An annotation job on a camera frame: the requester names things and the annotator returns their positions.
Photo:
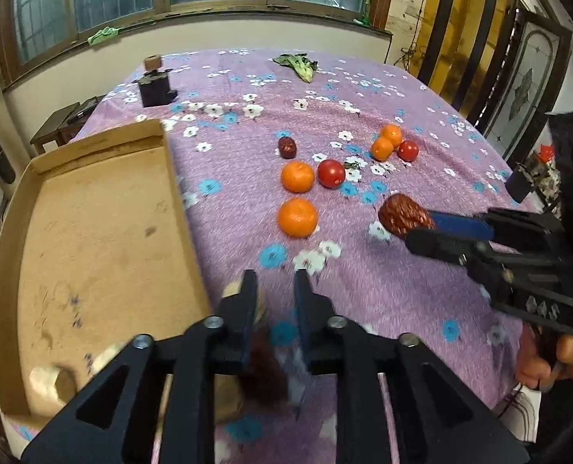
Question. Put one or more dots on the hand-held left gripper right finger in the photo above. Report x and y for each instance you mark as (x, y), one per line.
(302, 328)

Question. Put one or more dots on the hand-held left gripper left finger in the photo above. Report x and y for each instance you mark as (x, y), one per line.
(249, 333)

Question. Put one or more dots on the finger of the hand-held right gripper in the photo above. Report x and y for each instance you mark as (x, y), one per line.
(460, 225)
(436, 244)

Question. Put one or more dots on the wrinkled red date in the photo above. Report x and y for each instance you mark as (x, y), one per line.
(402, 215)

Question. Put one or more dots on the red tomato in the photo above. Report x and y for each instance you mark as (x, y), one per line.
(408, 150)
(331, 173)

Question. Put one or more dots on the orange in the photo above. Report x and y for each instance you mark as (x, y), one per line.
(393, 133)
(297, 176)
(382, 150)
(297, 216)

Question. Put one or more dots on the brown cardboard box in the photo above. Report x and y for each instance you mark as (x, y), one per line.
(98, 251)

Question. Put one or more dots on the beige round object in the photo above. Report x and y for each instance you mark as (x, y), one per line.
(49, 382)
(231, 291)

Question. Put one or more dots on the glass panel door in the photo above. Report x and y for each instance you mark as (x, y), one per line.
(528, 82)

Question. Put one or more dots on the small dark red date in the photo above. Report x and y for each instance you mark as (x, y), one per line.
(287, 147)

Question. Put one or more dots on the gold black striped panel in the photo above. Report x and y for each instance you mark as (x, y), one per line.
(465, 24)

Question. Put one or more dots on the purple floral tablecloth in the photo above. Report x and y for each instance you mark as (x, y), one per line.
(267, 121)

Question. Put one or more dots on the green leafy vegetable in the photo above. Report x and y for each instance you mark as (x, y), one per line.
(302, 70)

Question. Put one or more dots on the black pot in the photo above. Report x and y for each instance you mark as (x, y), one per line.
(153, 92)

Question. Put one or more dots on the wooden spool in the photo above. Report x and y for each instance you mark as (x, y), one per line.
(152, 62)

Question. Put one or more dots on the green cloth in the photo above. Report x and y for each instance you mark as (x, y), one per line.
(104, 35)

